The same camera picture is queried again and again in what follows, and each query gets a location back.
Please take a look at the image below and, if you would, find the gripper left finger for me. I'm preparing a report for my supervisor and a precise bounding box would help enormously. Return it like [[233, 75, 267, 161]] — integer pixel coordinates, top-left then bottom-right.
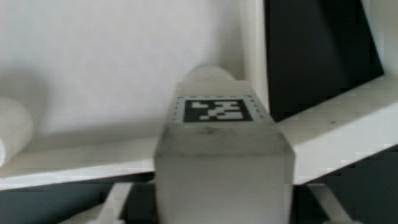
[[59, 181, 157, 224]]

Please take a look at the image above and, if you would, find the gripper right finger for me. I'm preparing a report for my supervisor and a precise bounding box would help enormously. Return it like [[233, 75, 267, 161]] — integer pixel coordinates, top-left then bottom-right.
[[292, 183, 363, 224]]

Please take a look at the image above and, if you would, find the white leg with tag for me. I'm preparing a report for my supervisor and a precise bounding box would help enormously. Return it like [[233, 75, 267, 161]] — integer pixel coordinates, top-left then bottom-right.
[[155, 66, 295, 224]]

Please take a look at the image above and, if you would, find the white square tabletop part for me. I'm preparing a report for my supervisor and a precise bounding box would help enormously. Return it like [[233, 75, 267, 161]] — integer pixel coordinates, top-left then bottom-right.
[[0, 0, 263, 191]]

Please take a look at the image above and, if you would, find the white U-shaped obstacle fence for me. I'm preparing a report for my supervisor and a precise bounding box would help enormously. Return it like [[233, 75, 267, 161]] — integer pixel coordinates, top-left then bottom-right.
[[279, 0, 398, 185]]

